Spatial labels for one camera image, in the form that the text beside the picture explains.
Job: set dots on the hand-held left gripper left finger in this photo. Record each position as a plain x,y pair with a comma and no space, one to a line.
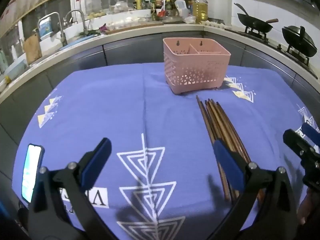
100,155

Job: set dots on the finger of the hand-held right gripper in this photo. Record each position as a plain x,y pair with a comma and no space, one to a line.
293,140
310,131

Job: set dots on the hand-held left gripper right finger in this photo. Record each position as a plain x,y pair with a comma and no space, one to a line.
227,165

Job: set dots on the bundle of wooden chopsticks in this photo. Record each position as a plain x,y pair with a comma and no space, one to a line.
220,122

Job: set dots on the pink plastic utensil basket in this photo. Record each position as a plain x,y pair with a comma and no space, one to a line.
195,67

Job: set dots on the blue printed tablecloth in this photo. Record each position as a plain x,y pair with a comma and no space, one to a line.
125,105

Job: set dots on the smartphone with lit screen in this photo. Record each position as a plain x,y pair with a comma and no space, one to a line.
31,170

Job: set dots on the black wok with lid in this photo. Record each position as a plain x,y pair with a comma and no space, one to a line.
298,41

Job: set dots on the gas stove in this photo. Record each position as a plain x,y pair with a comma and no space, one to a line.
272,45

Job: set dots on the white kitchen sink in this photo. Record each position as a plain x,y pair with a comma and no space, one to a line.
72,33

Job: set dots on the wooden cutting board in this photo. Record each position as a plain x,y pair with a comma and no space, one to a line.
32,50

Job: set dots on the curved steel faucet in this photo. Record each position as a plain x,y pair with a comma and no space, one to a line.
83,22

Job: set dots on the tall steel faucet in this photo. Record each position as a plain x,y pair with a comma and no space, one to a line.
60,27

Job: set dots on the blue label plastic container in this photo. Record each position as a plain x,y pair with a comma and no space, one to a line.
46,28

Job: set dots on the row of eggs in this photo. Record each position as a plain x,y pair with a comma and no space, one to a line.
215,24

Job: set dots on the large cooking oil bottle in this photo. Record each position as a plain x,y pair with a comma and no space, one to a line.
200,10

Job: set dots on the white plastic jug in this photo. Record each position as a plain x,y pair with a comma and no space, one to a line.
181,8

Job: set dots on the group of sauce bottles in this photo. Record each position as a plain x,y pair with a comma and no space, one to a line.
155,1

